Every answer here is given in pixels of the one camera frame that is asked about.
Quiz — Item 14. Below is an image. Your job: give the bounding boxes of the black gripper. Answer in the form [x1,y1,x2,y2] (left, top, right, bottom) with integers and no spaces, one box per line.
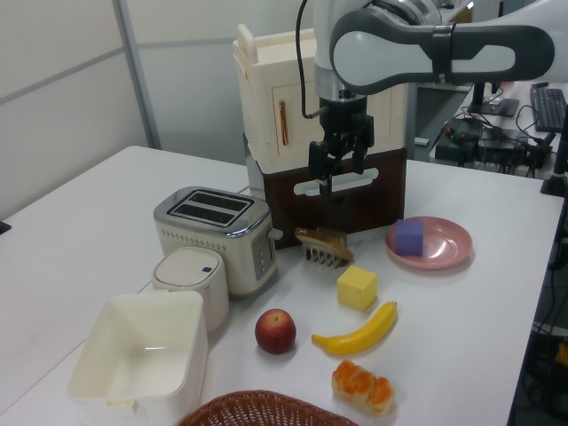
[308,94,375,199]

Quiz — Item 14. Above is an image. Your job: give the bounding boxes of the yellow cube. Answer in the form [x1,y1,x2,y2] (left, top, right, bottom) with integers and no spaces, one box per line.
[336,264,378,311]

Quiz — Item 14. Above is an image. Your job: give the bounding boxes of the purple cube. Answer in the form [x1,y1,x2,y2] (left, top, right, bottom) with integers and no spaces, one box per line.
[394,218,425,257]

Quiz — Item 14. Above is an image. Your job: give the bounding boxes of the dark brown drawer unit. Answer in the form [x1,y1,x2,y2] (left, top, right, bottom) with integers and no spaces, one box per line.
[242,131,408,249]

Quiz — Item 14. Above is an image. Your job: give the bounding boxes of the cream plastic cabinet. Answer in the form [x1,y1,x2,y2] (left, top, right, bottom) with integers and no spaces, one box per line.
[233,22,409,172]

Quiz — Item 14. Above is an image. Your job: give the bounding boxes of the brown toast rack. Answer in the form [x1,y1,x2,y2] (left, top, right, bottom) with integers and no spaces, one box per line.
[303,226,348,270]

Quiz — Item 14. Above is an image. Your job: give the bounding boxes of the black electronics box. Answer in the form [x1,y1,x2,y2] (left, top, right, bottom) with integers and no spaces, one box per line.
[435,117,484,166]

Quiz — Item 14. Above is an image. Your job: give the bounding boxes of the pink plate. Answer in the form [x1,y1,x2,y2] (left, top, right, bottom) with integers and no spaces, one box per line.
[384,216,474,271]

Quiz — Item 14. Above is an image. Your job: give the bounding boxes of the cream and chrome toaster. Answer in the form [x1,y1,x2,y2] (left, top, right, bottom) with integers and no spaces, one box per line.
[153,185,284,297]

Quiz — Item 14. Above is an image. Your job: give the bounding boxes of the yellow banana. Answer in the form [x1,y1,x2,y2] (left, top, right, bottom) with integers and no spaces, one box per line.
[311,300,398,357]

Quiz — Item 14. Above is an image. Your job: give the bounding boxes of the red apple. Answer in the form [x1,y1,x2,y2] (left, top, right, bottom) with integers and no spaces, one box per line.
[254,308,297,355]

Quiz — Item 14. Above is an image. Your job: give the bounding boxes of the small white lidded bin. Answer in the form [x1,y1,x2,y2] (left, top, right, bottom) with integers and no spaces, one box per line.
[152,247,231,334]

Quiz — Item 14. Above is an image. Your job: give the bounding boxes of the black keyboard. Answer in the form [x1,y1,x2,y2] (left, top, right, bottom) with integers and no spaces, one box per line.
[530,86,568,133]

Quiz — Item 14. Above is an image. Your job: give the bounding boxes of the orange glazed bread loaf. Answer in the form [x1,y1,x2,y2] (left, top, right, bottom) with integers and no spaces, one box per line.
[331,359,396,417]

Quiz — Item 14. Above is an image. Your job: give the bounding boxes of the brown wicker basket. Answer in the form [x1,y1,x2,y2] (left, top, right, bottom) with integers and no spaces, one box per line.
[177,389,360,426]

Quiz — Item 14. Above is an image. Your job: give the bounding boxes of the white open plastic container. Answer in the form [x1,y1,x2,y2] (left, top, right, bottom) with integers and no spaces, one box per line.
[67,290,209,416]

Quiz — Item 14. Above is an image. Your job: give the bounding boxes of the white drawer handle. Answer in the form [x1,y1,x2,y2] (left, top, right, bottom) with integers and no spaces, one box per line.
[293,167,381,197]

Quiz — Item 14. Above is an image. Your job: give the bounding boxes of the copper cabinet door handle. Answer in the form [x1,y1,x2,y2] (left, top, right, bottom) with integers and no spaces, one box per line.
[277,99,292,147]

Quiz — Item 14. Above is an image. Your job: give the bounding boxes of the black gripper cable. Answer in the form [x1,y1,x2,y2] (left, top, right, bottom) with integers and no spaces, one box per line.
[295,0,323,119]

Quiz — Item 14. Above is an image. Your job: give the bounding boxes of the black power strip with cables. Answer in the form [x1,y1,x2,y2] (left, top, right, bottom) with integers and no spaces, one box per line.
[478,131,556,177]

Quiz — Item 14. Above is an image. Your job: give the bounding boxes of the black clamp post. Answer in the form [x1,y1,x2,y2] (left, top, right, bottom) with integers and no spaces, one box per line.
[540,132,568,197]

